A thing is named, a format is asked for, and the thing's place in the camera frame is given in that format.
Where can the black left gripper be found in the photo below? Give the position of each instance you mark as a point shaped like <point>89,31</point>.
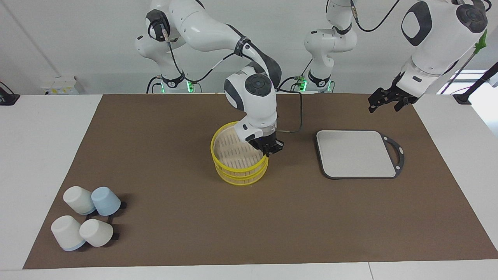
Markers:
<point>395,95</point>

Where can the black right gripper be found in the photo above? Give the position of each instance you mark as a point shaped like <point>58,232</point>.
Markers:
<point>268,143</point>

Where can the yellow bamboo steamer tier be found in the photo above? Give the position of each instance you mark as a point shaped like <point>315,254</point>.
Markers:
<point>241,181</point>
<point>233,168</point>

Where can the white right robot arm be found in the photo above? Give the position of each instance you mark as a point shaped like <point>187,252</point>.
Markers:
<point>253,105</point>

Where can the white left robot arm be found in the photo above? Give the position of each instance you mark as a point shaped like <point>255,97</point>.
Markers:
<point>435,46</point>

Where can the white mesh steamer liner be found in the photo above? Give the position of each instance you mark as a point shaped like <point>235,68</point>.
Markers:
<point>233,149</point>

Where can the white cutting board grey rim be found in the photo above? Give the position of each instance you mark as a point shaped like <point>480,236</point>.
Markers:
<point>356,153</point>

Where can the brown table mat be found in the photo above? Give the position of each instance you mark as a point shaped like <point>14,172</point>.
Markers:
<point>249,217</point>

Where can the green tipped pole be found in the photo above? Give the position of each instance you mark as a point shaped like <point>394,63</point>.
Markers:
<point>481,42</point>

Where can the light blue plastic cup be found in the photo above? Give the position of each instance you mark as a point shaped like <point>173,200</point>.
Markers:
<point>105,201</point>

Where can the black cup rack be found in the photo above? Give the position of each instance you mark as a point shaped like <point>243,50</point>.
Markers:
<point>116,236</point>

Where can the white plastic cup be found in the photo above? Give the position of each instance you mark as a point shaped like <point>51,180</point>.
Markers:
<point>67,232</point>
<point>78,199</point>
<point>96,232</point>

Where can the black table clamp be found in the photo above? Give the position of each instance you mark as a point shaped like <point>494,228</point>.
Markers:
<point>7,98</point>

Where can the black camera stand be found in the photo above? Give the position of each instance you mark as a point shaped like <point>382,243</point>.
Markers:
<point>472,87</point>

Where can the white electrical wall box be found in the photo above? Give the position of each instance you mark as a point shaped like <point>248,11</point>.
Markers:
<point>60,85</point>

